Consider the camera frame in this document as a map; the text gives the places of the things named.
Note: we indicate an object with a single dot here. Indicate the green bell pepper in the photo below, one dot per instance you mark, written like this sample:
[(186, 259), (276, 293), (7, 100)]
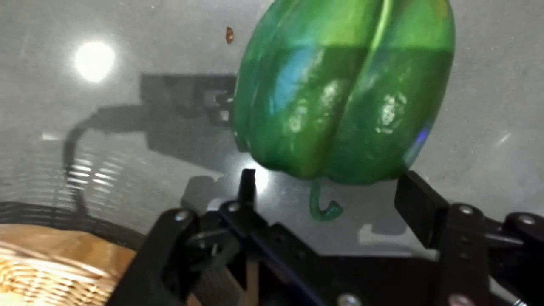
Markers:
[(346, 91)]

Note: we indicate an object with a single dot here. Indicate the woven wicker basket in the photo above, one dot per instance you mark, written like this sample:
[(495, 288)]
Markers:
[(58, 268)]

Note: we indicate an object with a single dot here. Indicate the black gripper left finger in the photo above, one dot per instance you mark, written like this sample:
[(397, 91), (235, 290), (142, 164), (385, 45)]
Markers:
[(247, 190)]

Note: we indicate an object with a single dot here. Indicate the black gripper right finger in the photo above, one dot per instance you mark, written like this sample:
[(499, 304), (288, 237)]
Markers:
[(420, 207)]

